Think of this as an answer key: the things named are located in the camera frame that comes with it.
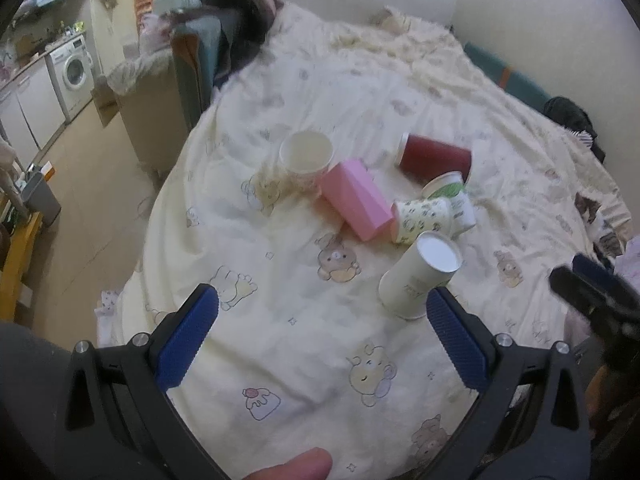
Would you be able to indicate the person's left hand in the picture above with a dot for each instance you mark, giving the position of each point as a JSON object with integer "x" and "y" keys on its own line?
{"x": 292, "y": 466}

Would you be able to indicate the pink cup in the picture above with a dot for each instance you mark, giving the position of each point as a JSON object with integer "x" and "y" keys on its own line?
{"x": 356, "y": 199}

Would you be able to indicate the teal mattress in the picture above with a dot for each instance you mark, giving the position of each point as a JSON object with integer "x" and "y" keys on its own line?
{"x": 520, "y": 80}

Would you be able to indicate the fluffy cream throw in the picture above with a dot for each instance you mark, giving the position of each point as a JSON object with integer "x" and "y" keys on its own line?
{"x": 400, "y": 27}

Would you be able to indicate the cream paper cup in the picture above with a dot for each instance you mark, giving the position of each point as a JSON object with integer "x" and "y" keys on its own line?
{"x": 417, "y": 275}

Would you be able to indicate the tabby cat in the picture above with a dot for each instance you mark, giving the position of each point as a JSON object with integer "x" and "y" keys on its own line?
{"x": 597, "y": 222}

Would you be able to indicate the cream cartoon printed blanket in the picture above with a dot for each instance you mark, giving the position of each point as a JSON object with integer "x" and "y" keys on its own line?
{"x": 300, "y": 310}

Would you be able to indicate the white washing machine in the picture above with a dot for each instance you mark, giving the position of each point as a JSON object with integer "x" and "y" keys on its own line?
{"x": 74, "y": 71}

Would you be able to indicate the cardboard box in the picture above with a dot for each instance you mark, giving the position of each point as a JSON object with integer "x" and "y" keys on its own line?
{"x": 105, "y": 102}

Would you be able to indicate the green leaf print paper cup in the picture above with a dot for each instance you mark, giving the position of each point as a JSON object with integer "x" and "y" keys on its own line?
{"x": 452, "y": 197}

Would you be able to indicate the grey bin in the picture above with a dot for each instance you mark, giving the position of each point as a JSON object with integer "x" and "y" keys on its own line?
{"x": 42, "y": 194}

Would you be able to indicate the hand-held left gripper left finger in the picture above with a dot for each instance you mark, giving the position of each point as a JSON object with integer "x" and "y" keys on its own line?
{"x": 192, "y": 332}

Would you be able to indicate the white paper cup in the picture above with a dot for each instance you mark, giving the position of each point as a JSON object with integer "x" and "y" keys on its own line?
{"x": 306, "y": 159}

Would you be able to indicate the white kitchen cabinets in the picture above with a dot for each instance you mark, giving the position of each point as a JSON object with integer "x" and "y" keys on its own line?
{"x": 27, "y": 110}

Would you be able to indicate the green patterned paper cup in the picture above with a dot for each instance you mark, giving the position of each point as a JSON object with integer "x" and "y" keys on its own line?
{"x": 421, "y": 219}

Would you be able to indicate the dark clothes pile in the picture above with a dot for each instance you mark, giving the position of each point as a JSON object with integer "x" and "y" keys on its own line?
{"x": 245, "y": 20}

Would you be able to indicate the dark red cup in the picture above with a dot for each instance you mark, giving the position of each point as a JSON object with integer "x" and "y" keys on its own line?
{"x": 436, "y": 160}

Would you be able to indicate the black cloth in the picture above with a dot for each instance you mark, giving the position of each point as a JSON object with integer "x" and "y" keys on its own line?
{"x": 570, "y": 114}

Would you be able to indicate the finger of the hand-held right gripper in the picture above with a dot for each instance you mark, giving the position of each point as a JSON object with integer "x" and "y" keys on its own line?
{"x": 597, "y": 272}
{"x": 575, "y": 287}

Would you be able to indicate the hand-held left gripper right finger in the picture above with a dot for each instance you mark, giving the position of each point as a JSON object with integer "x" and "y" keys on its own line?
{"x": 456, "y": 342}

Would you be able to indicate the yellow wooden stool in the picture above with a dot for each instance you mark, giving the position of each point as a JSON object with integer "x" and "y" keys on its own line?
{"x": 20, "y": 255}

